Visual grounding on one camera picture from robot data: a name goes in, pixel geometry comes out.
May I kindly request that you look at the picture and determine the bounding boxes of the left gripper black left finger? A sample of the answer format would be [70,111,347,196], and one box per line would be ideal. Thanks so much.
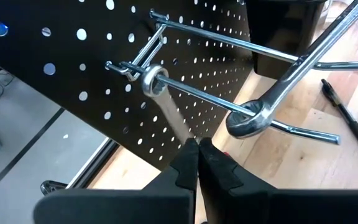
[32,138,200,224]

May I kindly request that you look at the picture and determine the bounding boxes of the black plastic hanging bin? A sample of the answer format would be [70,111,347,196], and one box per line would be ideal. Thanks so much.
[245,0,328,81]

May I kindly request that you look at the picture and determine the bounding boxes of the black metal table frame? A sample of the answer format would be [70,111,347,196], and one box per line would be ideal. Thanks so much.
[40,138,120,197]

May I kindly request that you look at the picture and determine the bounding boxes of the chrome double-prong peg hook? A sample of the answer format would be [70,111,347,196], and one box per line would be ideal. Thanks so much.
[104,9,358,146]

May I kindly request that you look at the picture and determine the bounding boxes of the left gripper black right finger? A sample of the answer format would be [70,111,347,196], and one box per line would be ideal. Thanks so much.
[197,137,358,224]

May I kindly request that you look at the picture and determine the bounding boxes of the silver combination wrench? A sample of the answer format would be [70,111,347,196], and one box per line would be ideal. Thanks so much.
[140,63,198,144]
[225,0,358,140]

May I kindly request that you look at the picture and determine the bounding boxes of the black ballpoint pen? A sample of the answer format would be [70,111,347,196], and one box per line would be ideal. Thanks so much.
[320,78,358,159]

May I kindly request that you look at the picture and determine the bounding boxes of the black perforated peg board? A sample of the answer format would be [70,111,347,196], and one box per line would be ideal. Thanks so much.
[0,0,254,171]

